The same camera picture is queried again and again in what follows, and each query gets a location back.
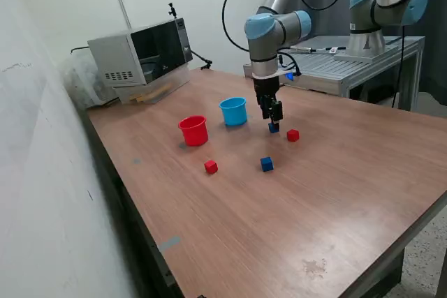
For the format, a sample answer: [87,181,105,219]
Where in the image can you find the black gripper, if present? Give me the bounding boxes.
[253,75,284,126]

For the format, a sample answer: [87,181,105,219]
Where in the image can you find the silver blue-jointed robot arm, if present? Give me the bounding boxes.
[244,0,430,80]

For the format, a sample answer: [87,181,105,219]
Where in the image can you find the aluminium robot base table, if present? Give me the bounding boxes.
[243,35,426,110]

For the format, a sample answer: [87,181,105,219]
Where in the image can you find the blue plastic bin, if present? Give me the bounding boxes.
[219,96,249,127]

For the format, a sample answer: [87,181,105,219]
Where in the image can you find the red plastic bin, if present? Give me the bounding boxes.
[177,114,210,147]

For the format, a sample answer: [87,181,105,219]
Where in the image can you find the clear acrylic stand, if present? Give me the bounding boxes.
[113,64,191,105]

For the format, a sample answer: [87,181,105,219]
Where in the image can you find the wooden sticks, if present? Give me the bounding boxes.
[131,83,173,103]

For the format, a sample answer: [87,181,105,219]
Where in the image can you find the silver microwave oven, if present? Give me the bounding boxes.
[87,17,193,87]

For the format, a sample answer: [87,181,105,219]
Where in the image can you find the gray tape strip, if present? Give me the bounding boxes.
[156,236,182,253]

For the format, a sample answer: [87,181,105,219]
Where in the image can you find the black cable with gray connector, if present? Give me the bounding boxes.
[289,45,347,54]

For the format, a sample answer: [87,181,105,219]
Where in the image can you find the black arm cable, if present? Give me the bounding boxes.
[222,0,366,53]

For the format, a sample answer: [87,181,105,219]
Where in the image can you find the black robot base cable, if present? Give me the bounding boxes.
[390,24,407,109]

